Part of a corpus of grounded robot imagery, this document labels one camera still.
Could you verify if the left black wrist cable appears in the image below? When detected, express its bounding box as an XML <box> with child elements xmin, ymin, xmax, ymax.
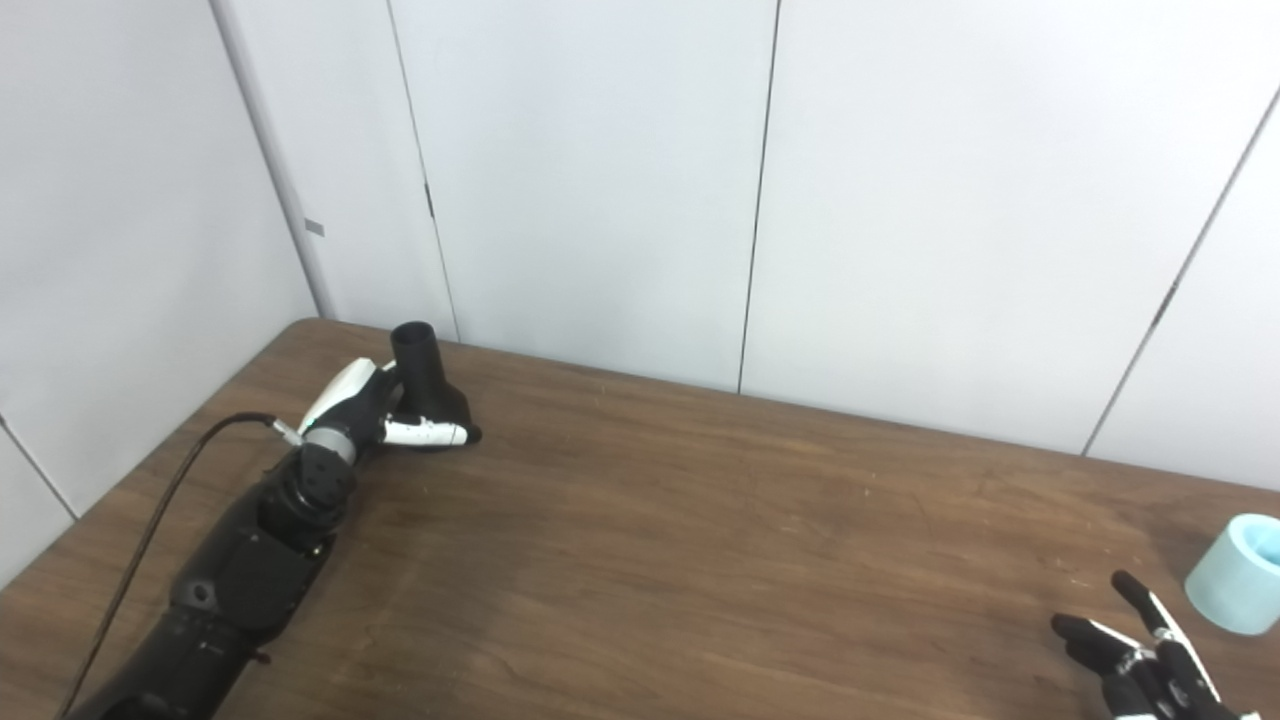
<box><xmin>55</xmin><ymin>412</ymin><xmax>304</xmax><ymax>720</ymax></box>

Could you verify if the light-blue hose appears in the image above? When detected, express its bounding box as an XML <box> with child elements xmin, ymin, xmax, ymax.
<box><xmin>1184</xmin><ymin>513</ymin><xmax>1280</xmax><ymax>636</ymax></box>

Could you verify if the left white and black hand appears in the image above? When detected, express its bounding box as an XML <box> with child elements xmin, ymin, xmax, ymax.
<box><xmin>298</xmin><ymin>358</ymin><xmax>471</xmax><ymax>463</ymax></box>

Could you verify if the black nozzle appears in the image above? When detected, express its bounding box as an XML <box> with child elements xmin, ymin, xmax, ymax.
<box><xmin>389</xmin><ymin>321</ymin><xmax>483</xmax><ymax>451</ymax></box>

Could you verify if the right white and black hand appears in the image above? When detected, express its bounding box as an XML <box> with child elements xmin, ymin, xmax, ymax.
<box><xmin>1050</xmin><ymin>570</ymin><xmax>1261</xmax><ymax>720</ymax></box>

